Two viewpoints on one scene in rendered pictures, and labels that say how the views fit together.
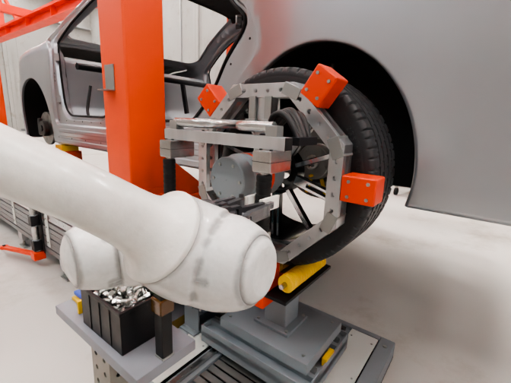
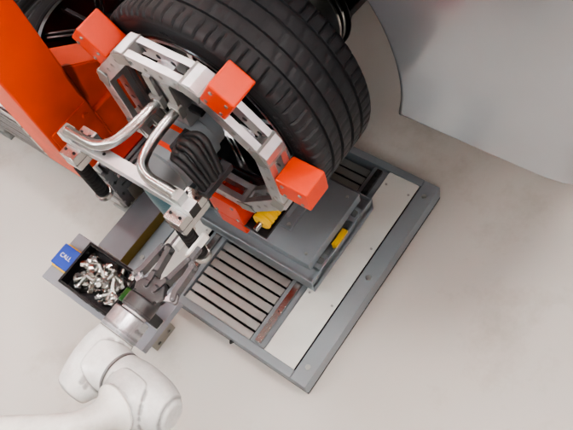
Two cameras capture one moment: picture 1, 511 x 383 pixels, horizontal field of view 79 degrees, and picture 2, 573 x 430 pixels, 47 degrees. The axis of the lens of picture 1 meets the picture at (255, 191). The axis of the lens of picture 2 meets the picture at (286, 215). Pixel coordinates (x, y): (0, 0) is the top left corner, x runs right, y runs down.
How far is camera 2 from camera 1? 121 cm
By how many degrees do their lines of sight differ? 49
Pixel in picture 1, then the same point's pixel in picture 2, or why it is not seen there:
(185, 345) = (172, 310)
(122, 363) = not seen: hidden behind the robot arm
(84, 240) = (74, 392)
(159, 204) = (109, 415)
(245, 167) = (168, 178)
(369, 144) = (303, 136)
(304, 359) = (306, 258)
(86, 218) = not seen: outside the picture
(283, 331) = (285, 224)
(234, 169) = not seen: hidden behind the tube
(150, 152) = (43, 86)
